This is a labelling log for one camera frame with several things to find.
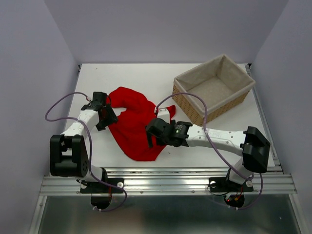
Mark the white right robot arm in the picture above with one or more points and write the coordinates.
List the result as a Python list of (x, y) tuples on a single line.
[(251, 145)]

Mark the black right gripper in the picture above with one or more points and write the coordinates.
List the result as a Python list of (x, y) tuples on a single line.
[(150, 140)]

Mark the wicker basket with cloth liner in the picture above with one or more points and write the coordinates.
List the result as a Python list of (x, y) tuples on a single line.
[(220, 83)]

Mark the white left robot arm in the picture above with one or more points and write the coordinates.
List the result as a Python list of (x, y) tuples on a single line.
[(71, 151)]

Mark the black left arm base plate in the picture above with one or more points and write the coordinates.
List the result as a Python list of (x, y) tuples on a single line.
[(99, 188)]

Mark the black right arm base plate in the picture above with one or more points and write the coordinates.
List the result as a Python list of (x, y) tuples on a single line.
[(223, 185)]

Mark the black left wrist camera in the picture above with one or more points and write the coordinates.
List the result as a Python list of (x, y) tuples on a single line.
[(98, 99)]

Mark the red t shirt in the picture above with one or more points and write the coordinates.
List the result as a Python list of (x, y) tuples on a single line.
[(129, 131)]

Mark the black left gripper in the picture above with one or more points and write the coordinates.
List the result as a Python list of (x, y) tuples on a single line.
[(112, 118)]

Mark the aluminium rail frame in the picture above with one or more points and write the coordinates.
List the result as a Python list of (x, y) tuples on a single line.
[(172, 197)]

